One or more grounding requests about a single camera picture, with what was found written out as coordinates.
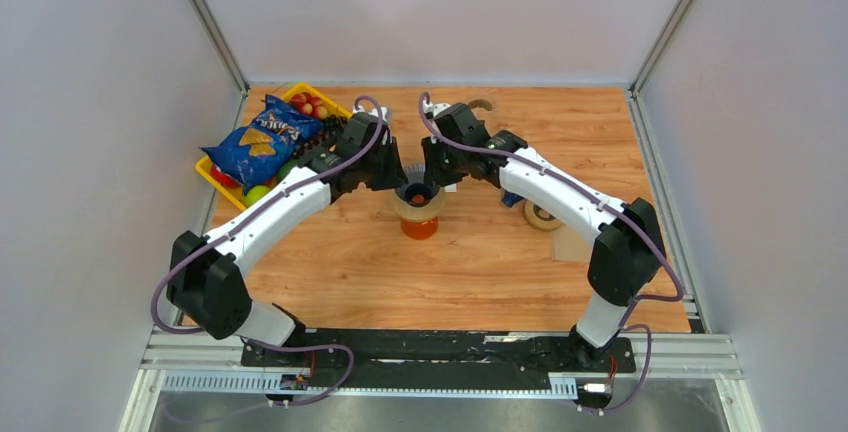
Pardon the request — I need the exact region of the orange glass carafe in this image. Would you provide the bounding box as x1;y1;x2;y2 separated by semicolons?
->
400;217;439;240

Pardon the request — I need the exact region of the yellow plastic tray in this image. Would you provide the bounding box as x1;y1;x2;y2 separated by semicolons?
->
195;83;352;211

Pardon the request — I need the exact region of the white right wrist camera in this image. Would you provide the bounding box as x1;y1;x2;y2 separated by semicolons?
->
421;100;451;144

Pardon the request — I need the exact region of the red fruit under bag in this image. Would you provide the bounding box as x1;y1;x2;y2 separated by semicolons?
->
209;165;241;188

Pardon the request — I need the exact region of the green apple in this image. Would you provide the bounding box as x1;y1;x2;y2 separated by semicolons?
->
243;185;272;207

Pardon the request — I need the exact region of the green lime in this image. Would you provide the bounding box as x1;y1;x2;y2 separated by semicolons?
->
276;160;297;183

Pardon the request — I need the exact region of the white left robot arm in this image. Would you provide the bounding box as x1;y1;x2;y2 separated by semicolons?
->
154;107;407;366

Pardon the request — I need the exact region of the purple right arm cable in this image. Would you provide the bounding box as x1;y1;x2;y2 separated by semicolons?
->
417;91;685;415

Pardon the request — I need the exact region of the brown paper coffee filter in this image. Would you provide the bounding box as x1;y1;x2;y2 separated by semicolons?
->
550;225;593;262

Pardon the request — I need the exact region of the aluminium frame rail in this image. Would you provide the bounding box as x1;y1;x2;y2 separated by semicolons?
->
119;329;760;431

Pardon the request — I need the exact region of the red apples bunch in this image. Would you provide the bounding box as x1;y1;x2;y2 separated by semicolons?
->
288;92;330;120

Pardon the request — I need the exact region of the blue chips bag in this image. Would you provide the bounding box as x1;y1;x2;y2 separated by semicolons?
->
201;95;324;191

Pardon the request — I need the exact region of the blue glass dripper cone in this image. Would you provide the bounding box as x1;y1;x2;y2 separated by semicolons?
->
395;163;440;207

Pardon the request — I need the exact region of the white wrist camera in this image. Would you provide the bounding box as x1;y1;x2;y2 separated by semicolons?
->
421;100;451;144
352;106;392;145

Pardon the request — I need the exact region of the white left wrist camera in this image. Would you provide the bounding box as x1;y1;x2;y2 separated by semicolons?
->
352;106;392;145

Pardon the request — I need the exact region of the dark grapes bunch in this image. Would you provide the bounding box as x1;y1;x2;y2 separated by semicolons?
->
291;115;348;159

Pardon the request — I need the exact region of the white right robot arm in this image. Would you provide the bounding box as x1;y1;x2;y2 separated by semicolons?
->
419;92;669;370

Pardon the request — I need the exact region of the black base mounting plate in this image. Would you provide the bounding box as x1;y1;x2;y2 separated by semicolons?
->
236;318;636;391

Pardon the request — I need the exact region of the clear glass carafe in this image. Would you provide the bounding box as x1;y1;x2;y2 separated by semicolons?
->
467;98;495;113

